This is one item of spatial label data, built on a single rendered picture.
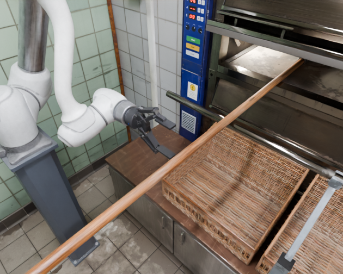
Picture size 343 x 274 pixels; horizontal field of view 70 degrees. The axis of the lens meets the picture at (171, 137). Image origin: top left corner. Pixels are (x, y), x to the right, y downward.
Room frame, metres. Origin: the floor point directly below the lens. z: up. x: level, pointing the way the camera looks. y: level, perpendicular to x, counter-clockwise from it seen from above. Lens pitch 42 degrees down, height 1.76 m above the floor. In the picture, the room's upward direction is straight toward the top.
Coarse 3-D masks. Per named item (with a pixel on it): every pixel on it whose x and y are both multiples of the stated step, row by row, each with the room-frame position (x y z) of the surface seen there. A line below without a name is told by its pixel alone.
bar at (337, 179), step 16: (176, 96) 0.92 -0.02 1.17; (208, 112) 0.80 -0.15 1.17; (240, 128) 0.70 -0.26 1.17; (272, 144) 0.61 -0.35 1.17; (304, 160) 0.54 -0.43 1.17; (336, 176) 0.47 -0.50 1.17; (320, 208) 0.42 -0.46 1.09; (288, 256) 0.33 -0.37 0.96; (272, 272) 0.31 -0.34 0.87; (288, 272) 0.29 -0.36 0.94
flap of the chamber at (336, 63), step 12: (240, 24) 1.20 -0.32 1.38; (228, 36) 1.02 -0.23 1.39; (240, 36) 0.99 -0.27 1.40; (252, 36) 0.96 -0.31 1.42; (288, 36) 1.05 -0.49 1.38; (276, 48) 0.88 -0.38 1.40; (288, 48) 0.86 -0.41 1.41; (324, 48) 0.90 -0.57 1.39; (312, 60) 0.79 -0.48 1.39; (324, 60) 0.77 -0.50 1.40; (336, 60) 0.75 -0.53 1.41
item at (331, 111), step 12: (228, 72) 1.17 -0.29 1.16; (240, 72) 1.13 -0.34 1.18; (252, 72) 1.13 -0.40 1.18; (252, 84) 1.07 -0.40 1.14; (264, 84) 1.03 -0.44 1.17; (288, 84) 1.01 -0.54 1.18; (288, 96) 0.95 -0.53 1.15; (300, 96) 0.92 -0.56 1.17; (312, 96) 0.91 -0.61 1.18; (324, 108) 0.85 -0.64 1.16; (336, 108) 0.82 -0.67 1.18
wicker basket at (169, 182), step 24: (216, 144) 1.09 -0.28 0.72; (240, 144) 1.01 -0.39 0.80; (192, 168) 1.00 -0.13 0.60; (216, 168) 1.01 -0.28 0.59; (240, 168) 0.95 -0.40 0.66; (264, 168) 0.88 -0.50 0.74; (288, 168) 0.83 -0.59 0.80; (168, 192) 0.79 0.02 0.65; (192, 192) 0.83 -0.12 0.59; (216, 192) 0.83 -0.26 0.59; (240, 192) 0.83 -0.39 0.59; (264, 192) 0.82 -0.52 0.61; (192, 216) 0.67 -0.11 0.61; (216, 216) 0.68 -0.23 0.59; (240, 216) 0.68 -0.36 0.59; (264, 216) 0.68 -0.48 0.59; (240, 240) 0.49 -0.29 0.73; (264, 240) 0.54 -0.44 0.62
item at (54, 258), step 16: (272, 80) 0.99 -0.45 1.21; (256, 96) 0.86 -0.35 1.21; (240, 112) 0.76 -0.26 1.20; (192, 144) 0.58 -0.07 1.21; (176, 160) 0.51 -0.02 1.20; (160, 176) 0.45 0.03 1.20; (128, 192) 0.40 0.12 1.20; (144, 192) 0.40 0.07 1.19; (112, 208) 0.35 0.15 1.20; (96, 224) 0.30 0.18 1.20; (80, 240) 0.26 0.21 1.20; (48, 256) 0.23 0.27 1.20; (64, 256) 0.23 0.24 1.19; (32, 272) 0.19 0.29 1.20
